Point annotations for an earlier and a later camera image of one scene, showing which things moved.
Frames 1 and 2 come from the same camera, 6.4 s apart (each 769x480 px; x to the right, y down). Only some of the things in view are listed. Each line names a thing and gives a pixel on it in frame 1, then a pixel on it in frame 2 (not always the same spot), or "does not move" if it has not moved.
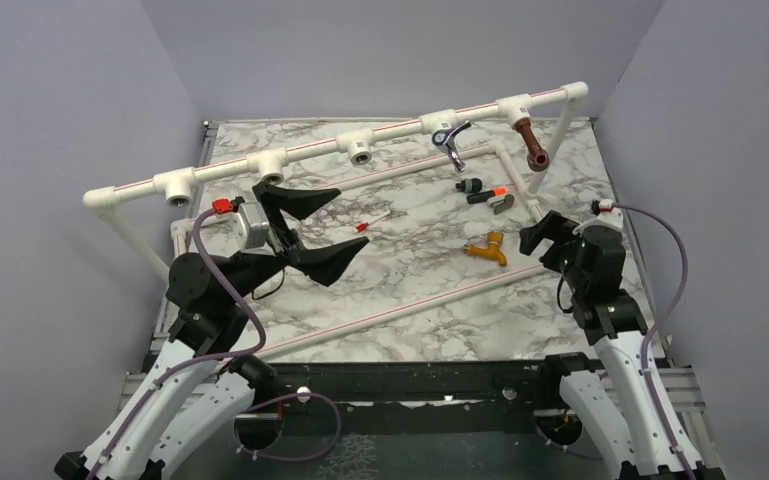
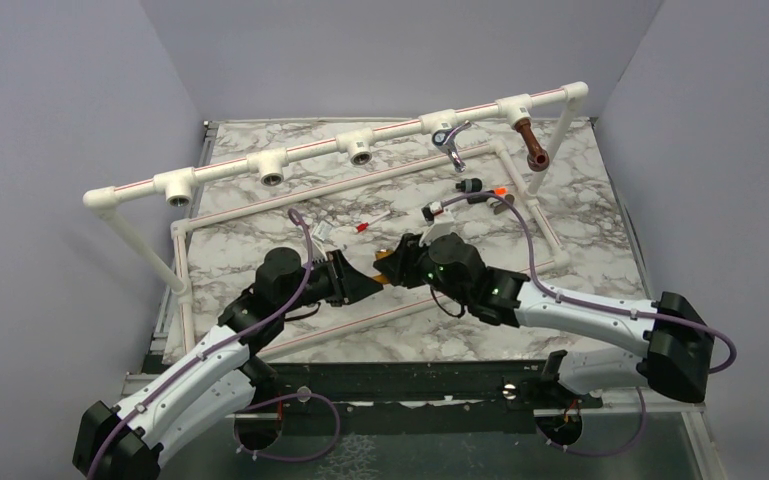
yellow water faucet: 493,249 → 380,254
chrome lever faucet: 444,137 does not move
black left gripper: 285,240 → 340,278
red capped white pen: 365,225 does not move
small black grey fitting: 471,186 does not move
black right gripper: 553,220 → 399,267
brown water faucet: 538,158 does not move
